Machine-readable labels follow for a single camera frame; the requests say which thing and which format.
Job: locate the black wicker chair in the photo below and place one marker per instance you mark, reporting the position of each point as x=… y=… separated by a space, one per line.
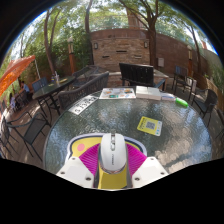
x=85 y=71
x=83 y=90

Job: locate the wooden lamp post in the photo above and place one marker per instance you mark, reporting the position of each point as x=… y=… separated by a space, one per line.
x=190 y=61
x=71 y=56

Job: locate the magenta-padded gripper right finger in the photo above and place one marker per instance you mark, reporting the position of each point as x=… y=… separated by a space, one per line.
x=150 y=170

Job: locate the thin white booklet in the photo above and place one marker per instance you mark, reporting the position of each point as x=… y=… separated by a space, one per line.
x=167 y=97

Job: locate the green plastic bottle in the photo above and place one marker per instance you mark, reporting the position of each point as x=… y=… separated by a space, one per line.
x=181 y=102

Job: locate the blue patio chair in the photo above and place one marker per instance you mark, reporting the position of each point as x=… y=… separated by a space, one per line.
x=40 y=84

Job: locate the dark round patio table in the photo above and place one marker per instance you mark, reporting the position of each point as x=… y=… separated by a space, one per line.
x=53 y=88

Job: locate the grey wall utility box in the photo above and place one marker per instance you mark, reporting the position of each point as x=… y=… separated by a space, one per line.
x=160 y=62

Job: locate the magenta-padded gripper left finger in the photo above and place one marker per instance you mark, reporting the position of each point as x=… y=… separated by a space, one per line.
x=75 y=170

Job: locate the orange patio umbrella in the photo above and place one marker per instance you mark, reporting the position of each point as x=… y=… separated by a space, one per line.
x=15 y=71

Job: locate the yellow square card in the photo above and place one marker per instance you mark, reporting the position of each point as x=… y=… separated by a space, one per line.
x=150 y=126

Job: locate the black metal patio chair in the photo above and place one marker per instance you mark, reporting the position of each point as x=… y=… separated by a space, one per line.
x=220 y=123

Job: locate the black slatted lounge chair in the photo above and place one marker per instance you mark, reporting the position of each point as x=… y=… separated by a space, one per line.
x=136 y=73

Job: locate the white computer mouse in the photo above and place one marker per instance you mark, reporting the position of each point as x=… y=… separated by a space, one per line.
x=112 y=153

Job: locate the dark metal garden chair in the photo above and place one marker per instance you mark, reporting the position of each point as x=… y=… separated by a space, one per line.
x=181 y=71

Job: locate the slim tree trunk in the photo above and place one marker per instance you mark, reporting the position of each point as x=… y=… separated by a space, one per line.
x=88 y=33

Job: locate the white number placard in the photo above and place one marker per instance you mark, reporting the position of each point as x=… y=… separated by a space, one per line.
x=83 y=104

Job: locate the forked tree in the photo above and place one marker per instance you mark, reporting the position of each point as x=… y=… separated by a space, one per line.
x=152 y=43

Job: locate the black metal armchair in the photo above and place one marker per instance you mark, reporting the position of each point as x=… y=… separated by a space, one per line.
x=33 y=128

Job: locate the clear drinking cup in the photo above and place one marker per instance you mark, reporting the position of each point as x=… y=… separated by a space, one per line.
x=57 y=79

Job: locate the black wall lantern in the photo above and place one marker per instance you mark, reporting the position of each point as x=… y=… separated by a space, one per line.
x=146 y=44
x=95 y=45

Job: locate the person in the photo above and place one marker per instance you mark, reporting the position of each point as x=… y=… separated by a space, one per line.
x=24 y=88

